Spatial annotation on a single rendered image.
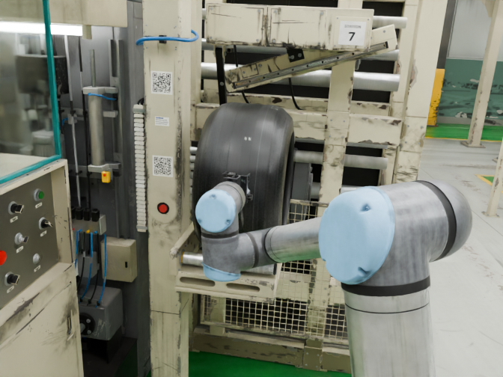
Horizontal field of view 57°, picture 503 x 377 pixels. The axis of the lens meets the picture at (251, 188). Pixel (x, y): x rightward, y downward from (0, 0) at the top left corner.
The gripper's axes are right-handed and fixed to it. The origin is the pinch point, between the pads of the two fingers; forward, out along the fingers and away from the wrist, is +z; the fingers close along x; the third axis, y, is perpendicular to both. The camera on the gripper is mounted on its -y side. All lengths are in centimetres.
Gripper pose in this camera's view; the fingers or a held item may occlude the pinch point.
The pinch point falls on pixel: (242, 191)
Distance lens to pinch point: 141.5
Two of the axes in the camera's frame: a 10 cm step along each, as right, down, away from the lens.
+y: 0.7, -9.8, -2.0
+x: -9.8, -1.0, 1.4
